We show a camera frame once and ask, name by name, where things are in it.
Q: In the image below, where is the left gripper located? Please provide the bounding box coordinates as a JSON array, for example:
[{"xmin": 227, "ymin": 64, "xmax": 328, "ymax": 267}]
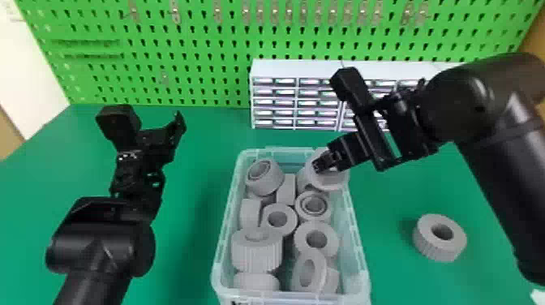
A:
[{"xmin": 134, "ymin": 110, "xmax": 188, "ymax": 169}]

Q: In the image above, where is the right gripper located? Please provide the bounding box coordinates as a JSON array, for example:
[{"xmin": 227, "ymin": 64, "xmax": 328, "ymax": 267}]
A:
[{"xmin": 311, "ymin": 131, "xmax": 375, "ymax": 174}]

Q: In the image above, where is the clear bin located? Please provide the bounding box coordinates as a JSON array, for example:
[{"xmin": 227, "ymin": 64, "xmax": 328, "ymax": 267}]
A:
[{"xmin": 210, "ymin": 146, "xmax": 373, "ymax": 305}]

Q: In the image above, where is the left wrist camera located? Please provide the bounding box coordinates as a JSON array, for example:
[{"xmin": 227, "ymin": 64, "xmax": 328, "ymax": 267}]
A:
[{"xmin": 95, "ymin": 104, "xmax": 143, "ymax": 151}]

